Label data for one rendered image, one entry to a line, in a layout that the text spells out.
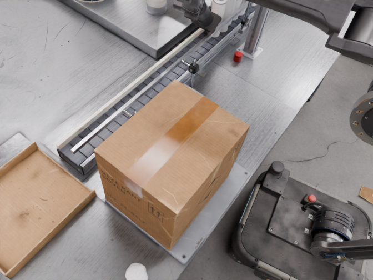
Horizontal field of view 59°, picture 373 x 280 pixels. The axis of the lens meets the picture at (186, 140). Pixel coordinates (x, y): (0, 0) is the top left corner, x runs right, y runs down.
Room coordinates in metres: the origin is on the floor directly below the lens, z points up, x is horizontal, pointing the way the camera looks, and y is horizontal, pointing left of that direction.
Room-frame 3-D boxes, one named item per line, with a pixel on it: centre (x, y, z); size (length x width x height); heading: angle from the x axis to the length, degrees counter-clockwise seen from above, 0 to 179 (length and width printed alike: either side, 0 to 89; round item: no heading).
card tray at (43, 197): (0.32, 0.42, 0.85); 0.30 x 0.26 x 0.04; 152
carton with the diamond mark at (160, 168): (0.45, 0.03, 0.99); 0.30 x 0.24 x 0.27; 151
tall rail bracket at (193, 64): (0.87, 0.04, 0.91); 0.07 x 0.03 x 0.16; 62
